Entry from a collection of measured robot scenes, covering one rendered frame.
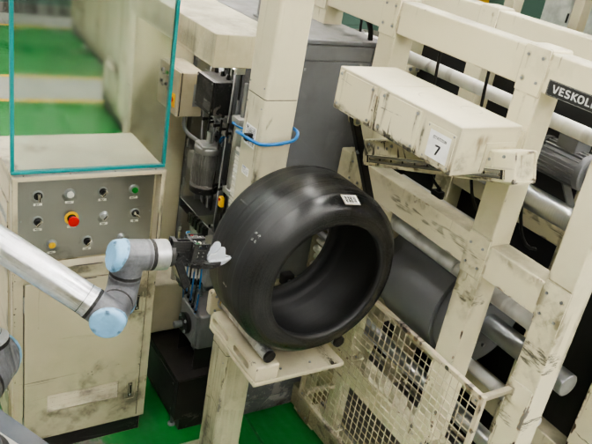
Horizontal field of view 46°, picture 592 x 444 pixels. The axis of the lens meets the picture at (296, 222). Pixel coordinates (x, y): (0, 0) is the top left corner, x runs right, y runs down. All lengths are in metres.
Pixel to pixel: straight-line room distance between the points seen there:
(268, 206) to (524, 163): 0.75
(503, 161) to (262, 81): 0.82
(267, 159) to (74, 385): 1.28
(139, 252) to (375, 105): 0.87
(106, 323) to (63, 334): 1.01
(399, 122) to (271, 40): 0.49
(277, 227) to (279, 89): 0.51
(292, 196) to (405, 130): 0.39
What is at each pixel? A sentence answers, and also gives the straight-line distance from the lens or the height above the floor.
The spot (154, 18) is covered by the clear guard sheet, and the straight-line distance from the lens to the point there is 2.53.
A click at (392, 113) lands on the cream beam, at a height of 1.72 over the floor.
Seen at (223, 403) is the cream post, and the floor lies 0.38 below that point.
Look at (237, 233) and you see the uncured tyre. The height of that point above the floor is 1.32.
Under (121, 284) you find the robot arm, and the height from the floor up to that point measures 1.24.
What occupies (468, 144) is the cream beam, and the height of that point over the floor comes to 1.73.
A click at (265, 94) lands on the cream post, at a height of 1.67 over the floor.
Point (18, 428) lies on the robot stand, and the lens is 2.52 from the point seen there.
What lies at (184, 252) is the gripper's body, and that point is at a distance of 2.07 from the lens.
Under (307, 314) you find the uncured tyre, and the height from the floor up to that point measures 0.93.
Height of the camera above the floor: 2.30
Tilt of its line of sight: 25 degrees down
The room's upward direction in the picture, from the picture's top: 11 degrees clockwise
